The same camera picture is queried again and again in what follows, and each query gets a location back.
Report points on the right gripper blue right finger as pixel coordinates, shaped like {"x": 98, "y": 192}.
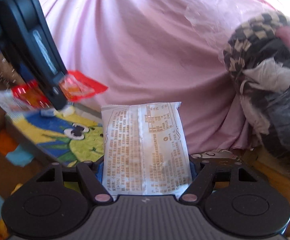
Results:
{"x": 193, "y": 170}

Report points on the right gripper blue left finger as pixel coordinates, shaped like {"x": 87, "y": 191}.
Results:
{"x": 99, "y": 172}

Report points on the white pink snack packet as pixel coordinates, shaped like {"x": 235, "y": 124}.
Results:
{"x": 145, "y": 152}

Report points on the red dried tofu packet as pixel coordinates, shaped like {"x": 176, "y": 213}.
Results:
{"x": 75, "y": 86}

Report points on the grey cardboard tray box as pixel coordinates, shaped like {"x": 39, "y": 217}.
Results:
{"x": 67, "y": 138}

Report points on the white nut snack packet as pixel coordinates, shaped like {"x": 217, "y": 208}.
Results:
{"x": 10, "y": 104}

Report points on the pink hanging sheet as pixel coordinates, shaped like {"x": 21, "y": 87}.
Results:
{"x": 147, "y": 51}

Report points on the plastic bag of clothes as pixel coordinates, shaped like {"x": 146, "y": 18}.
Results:
{"x": 257, "y": 57}

